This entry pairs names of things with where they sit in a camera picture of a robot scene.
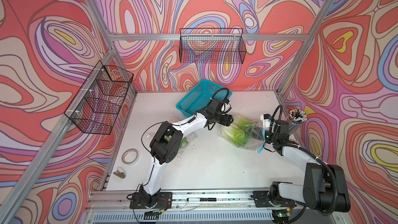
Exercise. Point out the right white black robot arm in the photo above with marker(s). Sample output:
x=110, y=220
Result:
x=324, y=188

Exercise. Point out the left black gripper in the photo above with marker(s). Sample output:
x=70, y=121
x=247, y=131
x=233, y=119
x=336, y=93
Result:
x=227, y=120

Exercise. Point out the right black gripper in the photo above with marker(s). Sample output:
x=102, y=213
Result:
x=257, y=135

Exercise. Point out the clear blue zip-top bag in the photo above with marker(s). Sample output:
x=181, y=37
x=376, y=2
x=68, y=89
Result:
x=259, y=144

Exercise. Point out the black wire basket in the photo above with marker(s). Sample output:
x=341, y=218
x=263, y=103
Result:
x=212, y=45
x=104, y=92

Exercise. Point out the cup of pens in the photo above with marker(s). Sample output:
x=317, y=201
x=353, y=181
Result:
x=296, y=118

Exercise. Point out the teal plastic basket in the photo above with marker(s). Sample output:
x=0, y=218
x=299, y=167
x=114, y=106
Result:
x=198, y=97

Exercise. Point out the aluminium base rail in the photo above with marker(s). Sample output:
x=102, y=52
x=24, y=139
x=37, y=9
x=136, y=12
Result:
x=203, y=206

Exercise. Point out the green chinese cabbage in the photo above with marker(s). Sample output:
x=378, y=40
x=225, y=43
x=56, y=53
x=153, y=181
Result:
x=239, y=132

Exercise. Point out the back black wire basket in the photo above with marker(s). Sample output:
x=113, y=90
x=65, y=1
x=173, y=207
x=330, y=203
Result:
x=212, y=45

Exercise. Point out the left black wire basket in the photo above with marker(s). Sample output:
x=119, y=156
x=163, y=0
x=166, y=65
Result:
x=104, y=92

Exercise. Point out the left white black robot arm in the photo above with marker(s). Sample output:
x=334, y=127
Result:
x=166, y=142

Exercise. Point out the tape roll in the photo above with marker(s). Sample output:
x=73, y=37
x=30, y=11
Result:
x=130, y=156

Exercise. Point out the small metal clip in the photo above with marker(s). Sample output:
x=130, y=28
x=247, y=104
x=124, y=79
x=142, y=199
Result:
x=120, y=172

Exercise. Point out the small perforated bag with cabbage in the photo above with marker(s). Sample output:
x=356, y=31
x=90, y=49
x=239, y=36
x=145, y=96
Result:
x=185, y=144

